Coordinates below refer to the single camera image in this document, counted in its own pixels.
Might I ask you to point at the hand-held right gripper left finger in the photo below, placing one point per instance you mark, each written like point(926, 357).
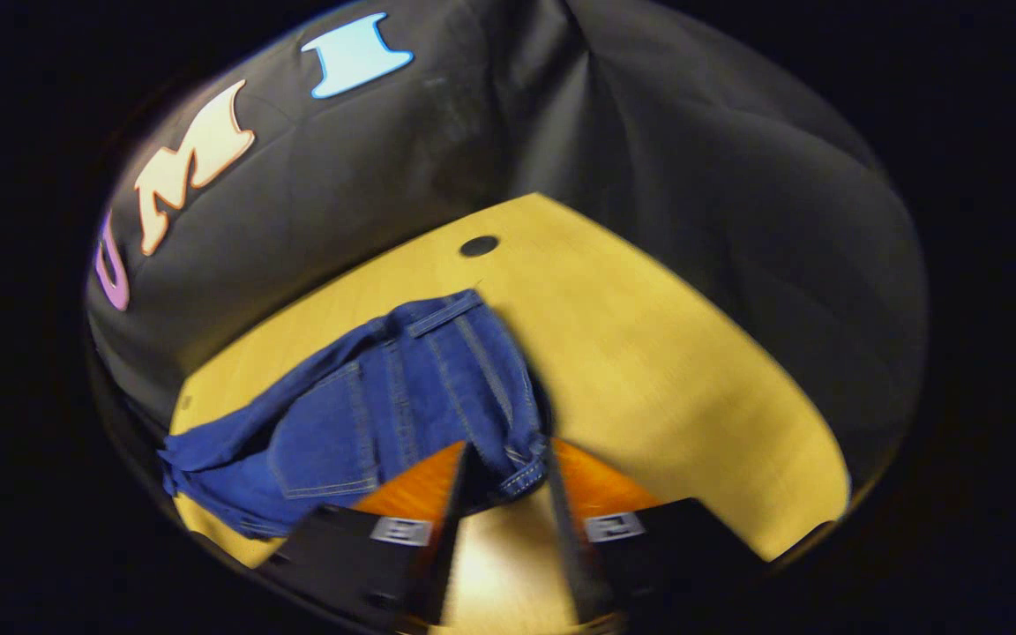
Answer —
point(358, 564)

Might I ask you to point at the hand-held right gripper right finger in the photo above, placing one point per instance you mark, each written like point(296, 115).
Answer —
point(649, 556)

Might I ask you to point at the black backdrop cloth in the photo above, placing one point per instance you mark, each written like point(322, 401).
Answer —
point(437, 159)

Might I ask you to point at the blue jeans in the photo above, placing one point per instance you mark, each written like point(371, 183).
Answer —
point(367, 414)

